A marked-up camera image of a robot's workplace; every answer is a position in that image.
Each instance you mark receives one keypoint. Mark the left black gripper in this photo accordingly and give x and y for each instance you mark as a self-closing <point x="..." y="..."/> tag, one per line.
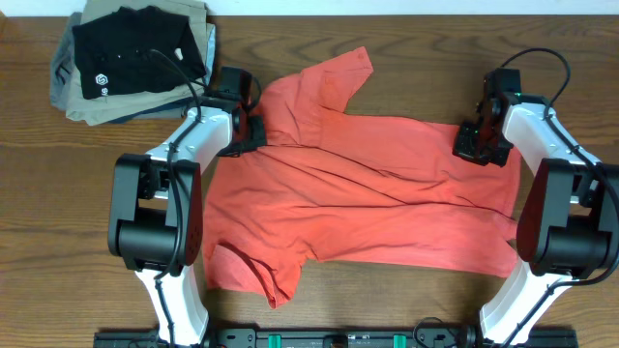
<point x="252" y="133"/>

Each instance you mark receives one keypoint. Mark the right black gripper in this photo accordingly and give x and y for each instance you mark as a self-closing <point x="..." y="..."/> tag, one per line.
<point x="472" y="145"/>

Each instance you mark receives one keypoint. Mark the red-orange t-shirt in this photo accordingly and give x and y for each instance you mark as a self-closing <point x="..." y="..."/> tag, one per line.
<point x="332" y="186"/>

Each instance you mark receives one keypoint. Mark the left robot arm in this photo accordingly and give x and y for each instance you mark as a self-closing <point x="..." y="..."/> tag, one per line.
<point x="155" y="221"/>

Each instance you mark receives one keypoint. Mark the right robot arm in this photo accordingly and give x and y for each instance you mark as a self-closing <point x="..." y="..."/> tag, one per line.
<point x="567" y="233"/>

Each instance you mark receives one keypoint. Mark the folded light blue garment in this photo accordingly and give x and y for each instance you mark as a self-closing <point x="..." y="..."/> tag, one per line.
<point x="210" y="52"/>

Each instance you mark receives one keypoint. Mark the folded grey garment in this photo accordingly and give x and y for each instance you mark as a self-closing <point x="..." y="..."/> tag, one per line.
<point x="62" y="65"/>

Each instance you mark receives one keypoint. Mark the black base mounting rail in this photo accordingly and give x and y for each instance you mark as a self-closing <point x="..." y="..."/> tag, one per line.
<point x="425" y="336"/>

